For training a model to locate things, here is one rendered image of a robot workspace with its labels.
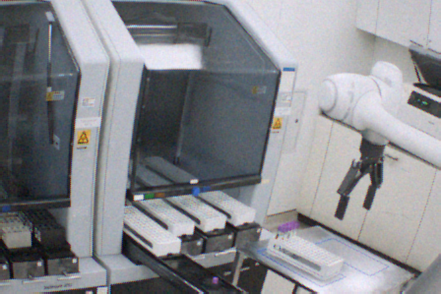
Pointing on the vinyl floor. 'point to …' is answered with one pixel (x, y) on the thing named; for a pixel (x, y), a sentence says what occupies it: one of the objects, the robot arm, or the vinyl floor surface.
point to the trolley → (358, 261)
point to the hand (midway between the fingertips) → (353, 209)
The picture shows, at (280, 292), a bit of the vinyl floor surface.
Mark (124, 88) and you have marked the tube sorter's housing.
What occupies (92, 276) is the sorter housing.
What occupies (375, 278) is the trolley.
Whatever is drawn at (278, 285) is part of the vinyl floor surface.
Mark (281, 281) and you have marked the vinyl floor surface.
